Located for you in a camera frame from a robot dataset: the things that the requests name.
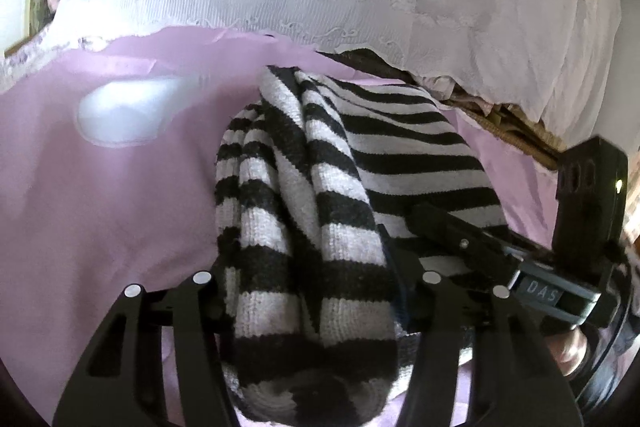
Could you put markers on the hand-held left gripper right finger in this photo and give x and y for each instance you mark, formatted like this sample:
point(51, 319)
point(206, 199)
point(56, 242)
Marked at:
point(425, 307)

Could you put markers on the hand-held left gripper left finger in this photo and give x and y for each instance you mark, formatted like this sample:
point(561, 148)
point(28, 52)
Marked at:
point(200, 307)

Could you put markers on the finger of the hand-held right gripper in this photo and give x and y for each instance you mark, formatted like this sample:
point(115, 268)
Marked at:
point(465, 244)

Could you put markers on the black white striped sweater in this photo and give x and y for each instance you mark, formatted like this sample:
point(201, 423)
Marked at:
point(310, 207)

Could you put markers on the person's right hand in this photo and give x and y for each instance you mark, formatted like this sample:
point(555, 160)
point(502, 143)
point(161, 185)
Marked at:
point(567, 349)

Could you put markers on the woven straw mat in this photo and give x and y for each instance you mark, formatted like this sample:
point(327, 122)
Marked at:
point(525, 134)

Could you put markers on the pink bed sheet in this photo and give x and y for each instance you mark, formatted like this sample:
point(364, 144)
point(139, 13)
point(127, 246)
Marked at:
point(125, 207)

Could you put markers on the dark cloth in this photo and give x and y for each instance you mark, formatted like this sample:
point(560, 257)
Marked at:
point(365, 62)

